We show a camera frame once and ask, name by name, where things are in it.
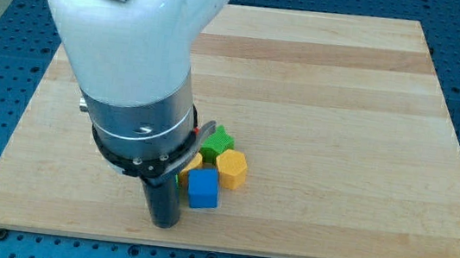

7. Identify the blue cube block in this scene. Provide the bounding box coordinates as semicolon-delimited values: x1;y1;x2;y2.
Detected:
187;168;219;209

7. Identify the yellow hexagon block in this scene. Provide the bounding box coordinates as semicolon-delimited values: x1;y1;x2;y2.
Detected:
216;149;249;190

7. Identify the yellow block behind tool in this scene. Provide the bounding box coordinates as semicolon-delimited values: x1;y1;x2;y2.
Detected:
177;152;204;187

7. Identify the green star block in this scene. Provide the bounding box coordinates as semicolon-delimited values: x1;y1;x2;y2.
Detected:
199;124;236;164

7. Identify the wooden board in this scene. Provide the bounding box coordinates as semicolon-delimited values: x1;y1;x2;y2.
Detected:
0;5;460;258

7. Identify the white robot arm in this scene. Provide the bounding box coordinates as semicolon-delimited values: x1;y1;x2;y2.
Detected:
48;0;230;159

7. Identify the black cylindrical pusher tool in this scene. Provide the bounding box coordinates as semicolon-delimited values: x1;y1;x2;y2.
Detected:
141;177;180;229

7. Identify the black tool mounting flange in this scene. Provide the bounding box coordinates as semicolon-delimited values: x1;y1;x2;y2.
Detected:
91;120;217;186

